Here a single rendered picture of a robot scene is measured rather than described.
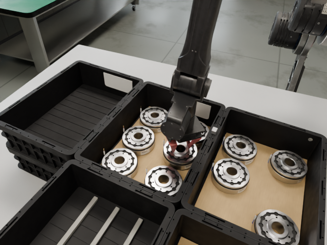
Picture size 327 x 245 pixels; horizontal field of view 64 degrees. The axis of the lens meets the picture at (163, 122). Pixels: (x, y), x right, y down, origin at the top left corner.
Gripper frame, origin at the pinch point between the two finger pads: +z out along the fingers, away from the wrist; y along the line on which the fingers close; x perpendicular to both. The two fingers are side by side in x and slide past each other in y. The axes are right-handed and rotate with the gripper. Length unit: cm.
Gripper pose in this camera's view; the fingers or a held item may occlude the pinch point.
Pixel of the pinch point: (180, 147)
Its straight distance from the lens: 78.3
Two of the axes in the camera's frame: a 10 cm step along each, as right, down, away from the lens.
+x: -3.3, -6.8, 6.5
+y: 9.4, -2.2, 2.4
